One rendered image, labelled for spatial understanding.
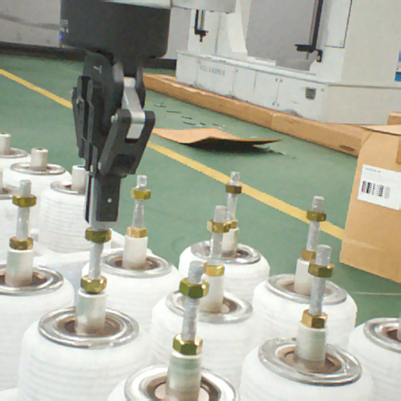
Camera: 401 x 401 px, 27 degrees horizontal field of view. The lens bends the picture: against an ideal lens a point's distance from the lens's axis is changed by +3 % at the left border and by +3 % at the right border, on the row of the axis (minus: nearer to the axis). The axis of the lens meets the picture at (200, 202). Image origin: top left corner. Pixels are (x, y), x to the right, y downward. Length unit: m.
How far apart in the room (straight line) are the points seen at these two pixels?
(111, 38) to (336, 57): 3.29
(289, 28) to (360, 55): 4.07
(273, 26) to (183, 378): 7.29
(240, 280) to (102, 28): 0.36
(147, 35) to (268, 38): 7.19
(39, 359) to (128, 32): 0.24
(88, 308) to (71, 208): 0.45
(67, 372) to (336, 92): 3.24
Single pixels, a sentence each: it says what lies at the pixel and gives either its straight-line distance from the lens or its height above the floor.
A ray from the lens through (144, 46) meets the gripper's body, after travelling 0.56.
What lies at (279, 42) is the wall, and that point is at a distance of 7.82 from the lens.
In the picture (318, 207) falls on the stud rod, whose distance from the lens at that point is 0.76.
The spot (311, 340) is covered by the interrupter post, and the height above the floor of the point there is 0.27.
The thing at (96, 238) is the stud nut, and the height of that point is 0.32.
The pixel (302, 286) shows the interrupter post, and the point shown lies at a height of 0.26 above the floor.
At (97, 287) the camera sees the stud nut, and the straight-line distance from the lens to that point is 0.62.
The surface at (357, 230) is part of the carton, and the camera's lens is 1.79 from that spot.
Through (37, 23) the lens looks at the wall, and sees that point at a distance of 6.89.
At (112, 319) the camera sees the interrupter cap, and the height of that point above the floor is 0.25.
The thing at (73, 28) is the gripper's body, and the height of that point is 0.47.
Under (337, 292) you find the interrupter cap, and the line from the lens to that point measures 0.79.
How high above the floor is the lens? 0.49
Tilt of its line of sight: 13 degrees down
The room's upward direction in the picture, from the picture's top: 6 degrees clockwise
